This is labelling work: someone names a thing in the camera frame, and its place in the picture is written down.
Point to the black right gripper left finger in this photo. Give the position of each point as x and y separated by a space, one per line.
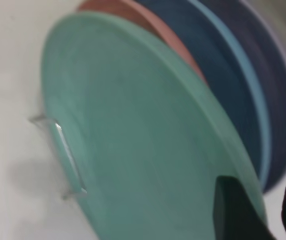
232 215

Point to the green round plate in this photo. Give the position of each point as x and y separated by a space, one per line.
145 137

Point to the blue round plate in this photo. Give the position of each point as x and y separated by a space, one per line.
222 75

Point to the dark purple round plate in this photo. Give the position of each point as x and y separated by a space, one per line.
267 70

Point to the grey round plate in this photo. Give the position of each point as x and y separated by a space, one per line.
282 17

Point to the pink round plate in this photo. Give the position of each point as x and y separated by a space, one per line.
155 27

